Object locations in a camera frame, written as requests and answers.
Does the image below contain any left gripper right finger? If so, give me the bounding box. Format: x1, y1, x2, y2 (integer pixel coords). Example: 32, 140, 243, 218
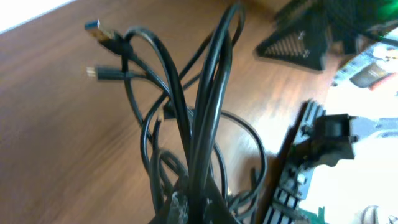
205, 177, 239, 224

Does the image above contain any black USB cable short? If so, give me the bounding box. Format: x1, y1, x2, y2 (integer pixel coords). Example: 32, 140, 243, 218
85, 63, 268, 218

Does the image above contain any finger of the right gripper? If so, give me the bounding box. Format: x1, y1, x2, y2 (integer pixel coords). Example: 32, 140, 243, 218
255, 18, 328, 71

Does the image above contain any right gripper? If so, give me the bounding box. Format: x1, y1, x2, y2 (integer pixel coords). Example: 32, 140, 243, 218
257, 99, 358, 224

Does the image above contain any black USB cable long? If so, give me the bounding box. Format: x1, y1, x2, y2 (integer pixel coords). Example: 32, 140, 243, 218
188, 2, 244, 223

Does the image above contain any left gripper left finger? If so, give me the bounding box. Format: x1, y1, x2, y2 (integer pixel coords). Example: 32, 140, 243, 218
149, 177, 188, 224

